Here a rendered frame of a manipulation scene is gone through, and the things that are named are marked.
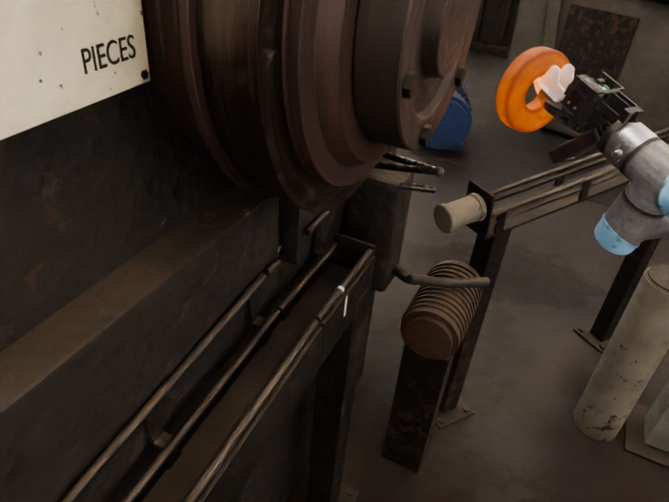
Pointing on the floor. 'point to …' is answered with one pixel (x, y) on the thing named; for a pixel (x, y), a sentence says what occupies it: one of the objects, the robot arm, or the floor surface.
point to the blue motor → (454, 123)
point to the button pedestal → (649, 429)
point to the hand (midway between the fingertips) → (538, 81)
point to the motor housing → (427, 361)
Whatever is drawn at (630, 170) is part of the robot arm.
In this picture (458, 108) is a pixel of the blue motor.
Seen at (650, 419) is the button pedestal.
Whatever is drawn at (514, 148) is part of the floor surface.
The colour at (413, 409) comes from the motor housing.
